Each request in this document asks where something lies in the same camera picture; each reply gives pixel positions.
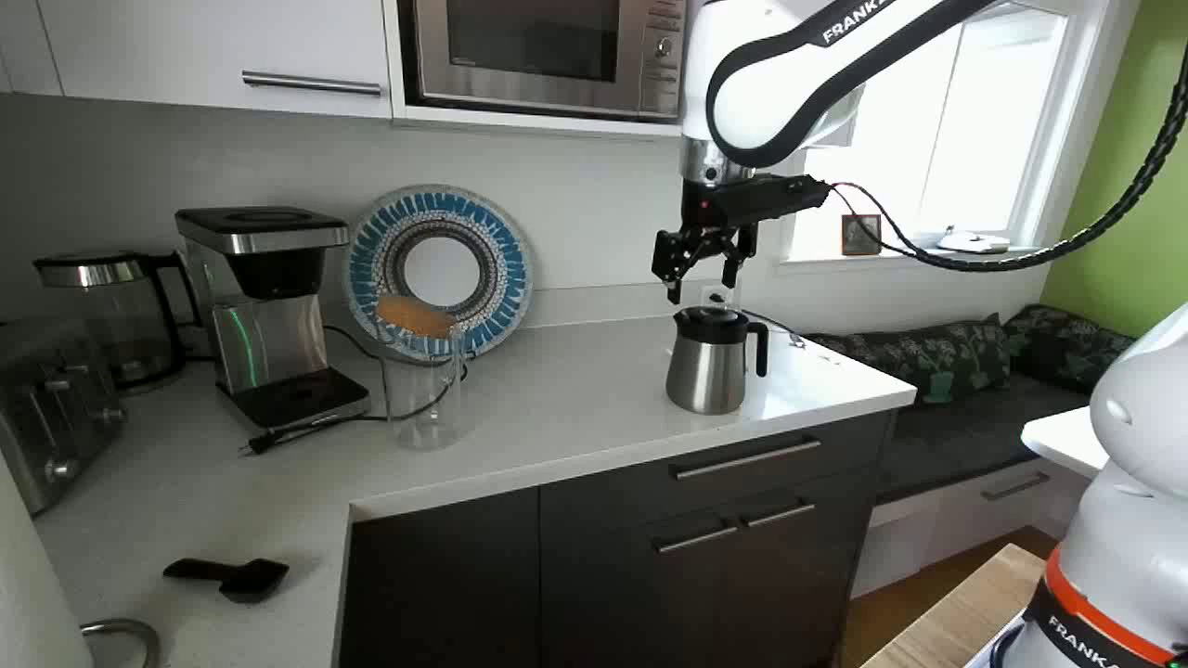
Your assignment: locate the long silver drawer handle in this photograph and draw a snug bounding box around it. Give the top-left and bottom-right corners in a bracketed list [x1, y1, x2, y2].
[669, 437, 828, 486]

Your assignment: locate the chrome faucet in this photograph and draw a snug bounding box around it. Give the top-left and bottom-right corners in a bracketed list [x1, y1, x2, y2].
[78, 616, 168, 668]

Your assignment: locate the clear drinking glass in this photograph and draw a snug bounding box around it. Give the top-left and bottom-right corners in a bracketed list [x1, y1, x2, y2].
[379, 349, 472, 452]

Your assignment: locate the short silver cabinet handle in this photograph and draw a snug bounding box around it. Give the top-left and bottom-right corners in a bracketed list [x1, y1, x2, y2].
[655, 522, 743, 559]
[743, 497, 820, 533]

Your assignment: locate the black plastic coffee scoop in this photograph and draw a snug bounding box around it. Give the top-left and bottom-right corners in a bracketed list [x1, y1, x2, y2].
[160, 553, 295, 610]

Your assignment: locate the silver wall cabinet handle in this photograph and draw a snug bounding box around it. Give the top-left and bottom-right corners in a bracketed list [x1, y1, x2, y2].
[237, 67, 392, 102]

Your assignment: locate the stainless steel coffee carafe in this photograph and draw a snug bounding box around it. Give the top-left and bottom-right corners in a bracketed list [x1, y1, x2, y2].
[666, 306, 774, 421]

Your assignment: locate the dark square wall switch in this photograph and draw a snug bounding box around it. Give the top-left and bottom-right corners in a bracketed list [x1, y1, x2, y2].
[840, 213, 887, 260]

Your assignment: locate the thin black power cable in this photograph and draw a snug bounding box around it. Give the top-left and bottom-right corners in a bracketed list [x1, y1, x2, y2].
[738, 306, 810, 349]

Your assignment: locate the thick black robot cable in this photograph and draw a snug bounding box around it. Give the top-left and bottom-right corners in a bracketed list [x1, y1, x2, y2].
[826, 47, 1188, 276]

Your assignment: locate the dark bench seat cushion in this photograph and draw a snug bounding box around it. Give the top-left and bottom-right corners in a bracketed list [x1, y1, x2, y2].
[874, 366, 1096, 504]

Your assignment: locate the light wooden table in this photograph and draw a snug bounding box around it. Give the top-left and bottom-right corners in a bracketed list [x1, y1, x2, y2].
[858, 542, 1050, 668]

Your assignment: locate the blue patterned decorative plate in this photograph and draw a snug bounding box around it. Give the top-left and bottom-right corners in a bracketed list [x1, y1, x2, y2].
[338, 182, 543, 366]

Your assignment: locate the stainless steel built-in microwave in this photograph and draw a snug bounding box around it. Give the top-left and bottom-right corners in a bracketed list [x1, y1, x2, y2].
[399, 0, 695, 126]

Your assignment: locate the dark lower kitchen cabinet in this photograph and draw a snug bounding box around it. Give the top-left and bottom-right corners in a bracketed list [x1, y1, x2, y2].
[341, 407, 898, 668]

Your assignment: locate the black silver drip coffee maker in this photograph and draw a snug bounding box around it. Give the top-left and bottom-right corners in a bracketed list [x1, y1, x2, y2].
[173, 205, 375, 434]

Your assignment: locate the white bench drawer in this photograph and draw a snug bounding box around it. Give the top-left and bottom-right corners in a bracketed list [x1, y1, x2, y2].
[851, 455, 1083, 601]

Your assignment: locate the green patterned dark pillow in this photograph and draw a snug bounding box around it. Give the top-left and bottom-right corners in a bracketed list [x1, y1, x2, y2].
[810, 312, 1017, 412]
[998, 301, 1137, 396]

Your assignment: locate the stainless steel toaster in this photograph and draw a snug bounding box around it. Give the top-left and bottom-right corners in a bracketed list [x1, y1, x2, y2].
[0, 323, 132, 521]

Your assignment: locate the white wall cabinet door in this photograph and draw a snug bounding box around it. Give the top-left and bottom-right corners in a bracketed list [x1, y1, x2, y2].
[34, 0, 399, 124]

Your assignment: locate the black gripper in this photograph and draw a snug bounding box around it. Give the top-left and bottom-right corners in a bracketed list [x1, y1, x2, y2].
[651, 170, 835, 307]

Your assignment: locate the white object on windowsill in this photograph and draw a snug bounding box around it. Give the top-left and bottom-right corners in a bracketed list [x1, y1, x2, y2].
[932, 228, 1015, 260]

